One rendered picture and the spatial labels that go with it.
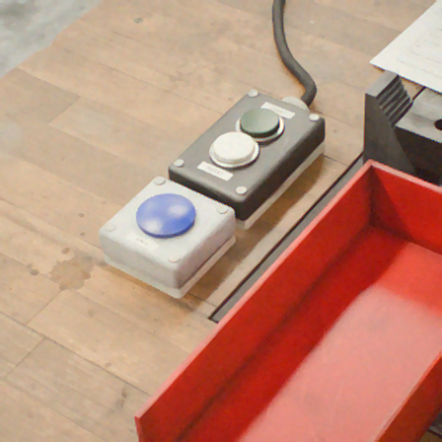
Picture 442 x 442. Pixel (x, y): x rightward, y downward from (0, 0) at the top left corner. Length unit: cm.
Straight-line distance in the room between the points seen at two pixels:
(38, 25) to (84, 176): 179
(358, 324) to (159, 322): 13
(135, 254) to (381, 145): 18
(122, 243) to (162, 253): 3
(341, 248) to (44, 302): 20
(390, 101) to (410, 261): 11
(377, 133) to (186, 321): 18
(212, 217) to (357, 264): 10
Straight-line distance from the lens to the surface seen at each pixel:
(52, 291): 82
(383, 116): 81
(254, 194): 83
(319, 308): 78
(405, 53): 99
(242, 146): 85
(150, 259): 79
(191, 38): 102
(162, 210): 81
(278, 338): 77
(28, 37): 264
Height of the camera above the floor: 149
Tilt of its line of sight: 45 degrees down
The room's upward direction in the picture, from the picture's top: 5 degrees counter-clockwise
